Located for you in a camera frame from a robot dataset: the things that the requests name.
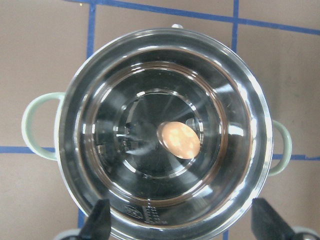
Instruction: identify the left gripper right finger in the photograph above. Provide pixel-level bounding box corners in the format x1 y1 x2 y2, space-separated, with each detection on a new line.
251 198 320 240

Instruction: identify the mint green electric pot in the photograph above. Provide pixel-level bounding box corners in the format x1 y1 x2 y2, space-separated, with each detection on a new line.
21 27 292 240

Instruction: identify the brown egg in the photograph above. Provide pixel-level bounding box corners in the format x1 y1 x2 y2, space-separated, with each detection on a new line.
156 121 201 160

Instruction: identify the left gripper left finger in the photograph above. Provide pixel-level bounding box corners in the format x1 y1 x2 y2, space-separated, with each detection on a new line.
77 199 111 240

